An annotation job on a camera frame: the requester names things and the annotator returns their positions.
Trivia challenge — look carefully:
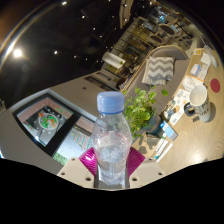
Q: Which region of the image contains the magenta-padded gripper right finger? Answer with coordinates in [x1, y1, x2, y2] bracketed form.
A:
[125, 146, 166, 190]

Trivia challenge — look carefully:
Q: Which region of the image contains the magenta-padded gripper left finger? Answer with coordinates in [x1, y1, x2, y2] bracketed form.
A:
[57, 147, 99, 189]

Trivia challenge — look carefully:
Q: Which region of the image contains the clear blue-capped water bottle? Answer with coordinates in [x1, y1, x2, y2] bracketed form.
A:
[91, 91, 133, 187]

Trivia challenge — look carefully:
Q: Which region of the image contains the small blue white carton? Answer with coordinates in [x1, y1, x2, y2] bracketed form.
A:
[159, 120, 179, 141]

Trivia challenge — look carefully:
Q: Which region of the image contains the window with colourful posters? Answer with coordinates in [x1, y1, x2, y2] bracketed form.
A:
[12, 93, 96, 166]

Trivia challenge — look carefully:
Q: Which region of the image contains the green potted plant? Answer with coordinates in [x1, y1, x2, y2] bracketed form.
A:
[122, 86, 170, 141]

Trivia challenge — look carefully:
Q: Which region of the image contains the printed paper menu sheet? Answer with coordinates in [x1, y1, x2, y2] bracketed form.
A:
[163, 88, 191, 126]

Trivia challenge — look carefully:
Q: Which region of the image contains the white mug with dark lettering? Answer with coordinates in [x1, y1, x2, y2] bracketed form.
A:
[183, 84, 212, 123]

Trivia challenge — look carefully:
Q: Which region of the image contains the person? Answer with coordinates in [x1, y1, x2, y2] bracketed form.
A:
[115, 66, 132, 90]

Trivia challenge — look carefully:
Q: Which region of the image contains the white and orange box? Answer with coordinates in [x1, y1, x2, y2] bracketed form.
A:
[181, 74, 205, 93]

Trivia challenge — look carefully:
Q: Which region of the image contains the grey white chevron cushion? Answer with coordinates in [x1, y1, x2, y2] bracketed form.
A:
[141, 55, 176, 86]

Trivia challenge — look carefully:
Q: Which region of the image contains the grey curved sofa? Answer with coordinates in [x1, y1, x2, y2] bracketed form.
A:
[124, 44, 192, 114]

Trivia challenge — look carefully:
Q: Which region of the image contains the flat round red coaster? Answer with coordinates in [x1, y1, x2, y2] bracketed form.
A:
[209, 78, 222, 94]

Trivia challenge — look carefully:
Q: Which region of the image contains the white round column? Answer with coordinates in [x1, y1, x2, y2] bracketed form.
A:
[101, 51, 127, 70]

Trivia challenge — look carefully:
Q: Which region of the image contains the white paper napkin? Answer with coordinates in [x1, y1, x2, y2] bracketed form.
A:
[199, 51, 213, 66]

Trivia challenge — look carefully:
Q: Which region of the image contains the clear plastic cup with straw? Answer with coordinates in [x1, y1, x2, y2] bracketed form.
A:
[199, 34, 219, 68]

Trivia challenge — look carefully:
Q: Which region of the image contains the group of ceiling lights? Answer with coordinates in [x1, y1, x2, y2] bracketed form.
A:
[12, 0, 101, 60]

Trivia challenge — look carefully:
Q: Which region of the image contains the group of dining chairs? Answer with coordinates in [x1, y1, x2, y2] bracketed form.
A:
[146, 6, 201, 48]

